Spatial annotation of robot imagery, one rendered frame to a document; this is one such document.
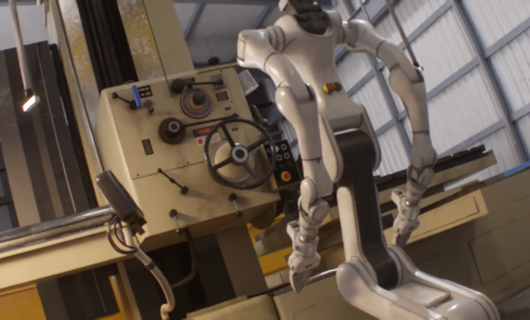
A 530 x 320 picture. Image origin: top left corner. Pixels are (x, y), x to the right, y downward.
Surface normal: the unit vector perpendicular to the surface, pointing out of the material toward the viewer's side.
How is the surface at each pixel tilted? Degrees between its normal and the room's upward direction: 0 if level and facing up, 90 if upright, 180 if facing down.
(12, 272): 90
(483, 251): 90
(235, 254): 90
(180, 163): 90
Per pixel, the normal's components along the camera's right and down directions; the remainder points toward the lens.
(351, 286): -0.87, 0.20
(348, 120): 0.49, 0.29
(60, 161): 0.30, -0.29
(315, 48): -0.04, 0.37
